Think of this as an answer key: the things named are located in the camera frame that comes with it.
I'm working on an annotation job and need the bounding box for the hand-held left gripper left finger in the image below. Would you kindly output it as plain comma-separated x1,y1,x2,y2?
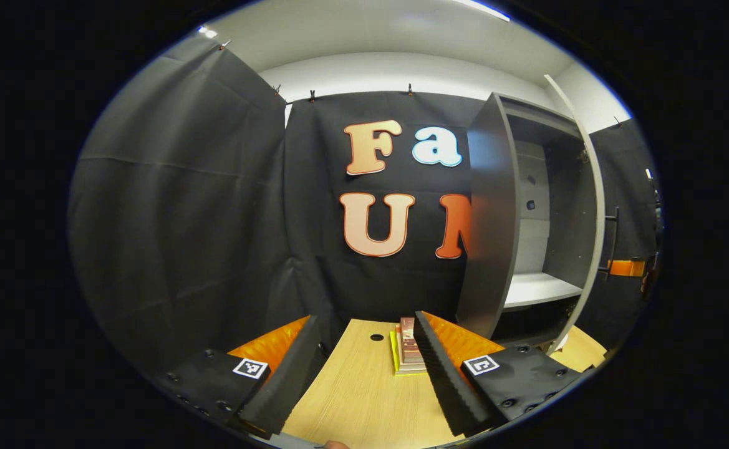
152,315,327,438

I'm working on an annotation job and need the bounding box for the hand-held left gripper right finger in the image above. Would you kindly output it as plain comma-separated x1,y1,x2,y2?
413,310,587,438

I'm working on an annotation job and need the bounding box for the beige cabinet door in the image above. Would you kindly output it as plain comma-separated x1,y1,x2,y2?
544,74,608,356

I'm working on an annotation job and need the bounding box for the grey cabinet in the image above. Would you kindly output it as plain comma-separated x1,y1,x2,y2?
456,92,589,350

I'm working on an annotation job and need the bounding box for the pink and yellow book stack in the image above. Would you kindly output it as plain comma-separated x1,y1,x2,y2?
389,317,430,377

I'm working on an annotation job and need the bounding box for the black backdrop cloth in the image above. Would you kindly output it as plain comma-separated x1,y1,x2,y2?
68,44,664,381

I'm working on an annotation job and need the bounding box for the row of black cloth clips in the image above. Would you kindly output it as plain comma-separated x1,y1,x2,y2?
218,39,622,125

